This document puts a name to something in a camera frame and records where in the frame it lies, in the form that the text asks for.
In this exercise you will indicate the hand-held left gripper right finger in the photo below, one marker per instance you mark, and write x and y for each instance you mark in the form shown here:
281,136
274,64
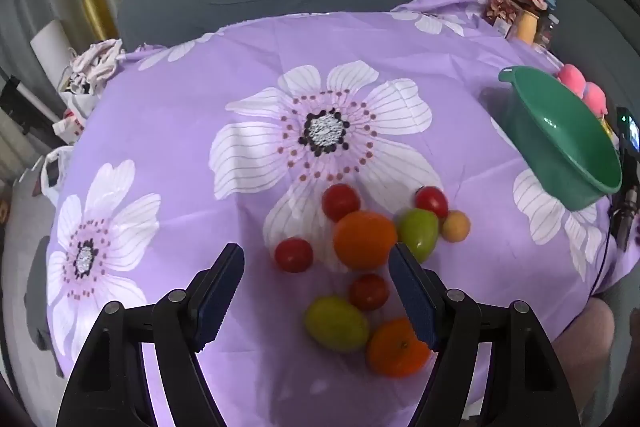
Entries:
415,302

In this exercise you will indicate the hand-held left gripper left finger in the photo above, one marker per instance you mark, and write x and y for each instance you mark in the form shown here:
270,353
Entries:
215,307

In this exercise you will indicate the red tomato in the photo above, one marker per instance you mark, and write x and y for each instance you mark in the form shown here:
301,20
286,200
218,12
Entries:
431,201
340,201
293,255
368,292

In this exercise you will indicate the small orange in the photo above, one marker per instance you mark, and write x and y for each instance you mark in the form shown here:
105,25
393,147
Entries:
395,352

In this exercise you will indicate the green tomato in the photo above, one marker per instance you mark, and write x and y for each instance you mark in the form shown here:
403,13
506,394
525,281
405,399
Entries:
420,229

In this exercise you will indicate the large orange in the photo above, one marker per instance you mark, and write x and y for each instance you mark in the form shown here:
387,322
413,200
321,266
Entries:
365,240

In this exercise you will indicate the yellow-green tomato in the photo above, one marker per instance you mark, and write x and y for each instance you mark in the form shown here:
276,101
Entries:
337,323

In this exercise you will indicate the small yellow tomato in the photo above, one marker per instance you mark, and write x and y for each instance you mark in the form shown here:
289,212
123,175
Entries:
455,225

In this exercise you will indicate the green plastic bowl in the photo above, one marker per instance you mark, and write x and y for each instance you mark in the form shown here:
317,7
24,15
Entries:
560,137

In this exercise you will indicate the person's leg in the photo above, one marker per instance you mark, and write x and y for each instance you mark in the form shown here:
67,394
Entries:
590,342

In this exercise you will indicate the white plastic bag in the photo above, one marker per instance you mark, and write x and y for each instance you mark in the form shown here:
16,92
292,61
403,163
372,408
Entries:
52,167

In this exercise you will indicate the purple floral tablecloth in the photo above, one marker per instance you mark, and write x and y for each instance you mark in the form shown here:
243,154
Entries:
200,82

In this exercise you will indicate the small yellow packet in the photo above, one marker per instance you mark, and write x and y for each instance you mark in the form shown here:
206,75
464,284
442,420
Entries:
608,130

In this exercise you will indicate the patterned cloth bundle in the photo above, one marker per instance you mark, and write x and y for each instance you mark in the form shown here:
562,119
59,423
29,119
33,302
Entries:
95,62

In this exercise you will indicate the pink plush toy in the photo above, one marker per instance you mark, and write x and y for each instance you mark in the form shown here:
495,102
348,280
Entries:
575,79

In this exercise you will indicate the tan bottle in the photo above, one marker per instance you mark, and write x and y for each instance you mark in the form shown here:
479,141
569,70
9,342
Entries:
526,27

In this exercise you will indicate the clear plastic bottle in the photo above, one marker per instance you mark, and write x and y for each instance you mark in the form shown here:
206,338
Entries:
549,29

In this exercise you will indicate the white roll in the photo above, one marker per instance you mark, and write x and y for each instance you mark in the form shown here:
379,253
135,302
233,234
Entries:
47,52

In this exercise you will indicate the black camera on stand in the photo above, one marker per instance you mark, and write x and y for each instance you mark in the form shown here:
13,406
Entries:
627,142

